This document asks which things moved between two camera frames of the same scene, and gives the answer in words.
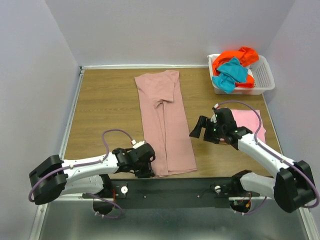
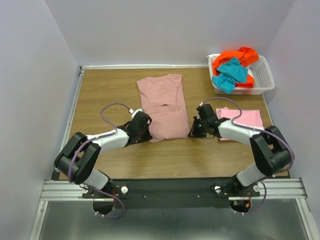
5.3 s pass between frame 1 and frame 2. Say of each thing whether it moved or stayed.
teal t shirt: stayed
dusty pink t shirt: moved
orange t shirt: stayed
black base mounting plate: stayed
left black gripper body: moved
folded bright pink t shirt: stayed
